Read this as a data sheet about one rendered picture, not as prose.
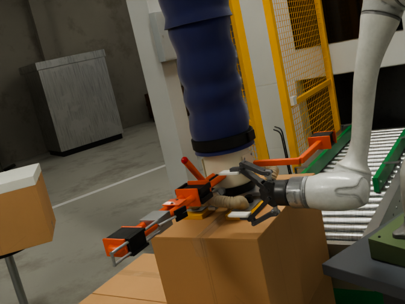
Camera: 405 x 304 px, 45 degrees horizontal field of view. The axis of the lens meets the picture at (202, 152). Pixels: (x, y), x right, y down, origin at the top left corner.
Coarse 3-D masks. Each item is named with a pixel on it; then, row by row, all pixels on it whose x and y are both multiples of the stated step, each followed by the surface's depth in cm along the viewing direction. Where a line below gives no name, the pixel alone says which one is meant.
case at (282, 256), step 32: (192, 224) 167; (224, 224) 161; (288, 224) 166; (320, 224) 195; (160, 256) 165; (192, 256) 158; (224, 256) 152; (256, 256) 146; (288, 256) 164; (320, 256) 192; (192, 288) 162; (224, 288) 156; (256, 288) 150; (288, 288) 162
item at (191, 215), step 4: (200, 208) 174; (204, 208) 174; (188, 212) 174; (192, 212) 173; (196, 212) 172; (200, 212) 172; (204, 212) 171; (208, 212) 173; (188, 216) 172; (192, 216) 171; (196, 216) 170; (200, 216) 170; (204, 216) 171
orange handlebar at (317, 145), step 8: (320, 144) 183; (304, 152) 173; (312, 152) 175; (256, 160) 176; (264, 160) 174; (272, 160) 172; (280, 160) 170; (288, 160) 169; (296, 160) 167; (304, 160) 168; (208, 176) 170; (224, 176) 169; (216, 184) 165; (176, 200) 149; (184, 200) 148; (192, 200) 151; (168, 208) 147; (176, 208) 144; (144, 224) 137; (112, 248) 124
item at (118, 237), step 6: (126, 228) 132; (132, 228) 131; (138, 228) 130; (114, 234) 129; (120, 234) 128; (126, 234) 127; (102, 240) 128; (108, 240) 126; (114, 240) 125; (120, 240) 124; (126, 246) 124; (108, 252) 128; (126, 252) 124
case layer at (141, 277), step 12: (132, 264) 245; (144, 264) 242; (156, 264) 239; (120, 276) 234; (132, 276) 231; (144, 276) 229; (156, 276) 226; (324, 276) 197; (108, 288) 224; (120, 288) 222; (132, 288) 219; (144, 288) 217; (156, 288) 214; (324, 288) 196; (84, 300) 218; (96, 300) 215; (108, 300) 213; (120, 300) 211; (132, 300) 208; (144, 300) 206; (156, 300) 204; (312, 300) 184; (324, 300) 195
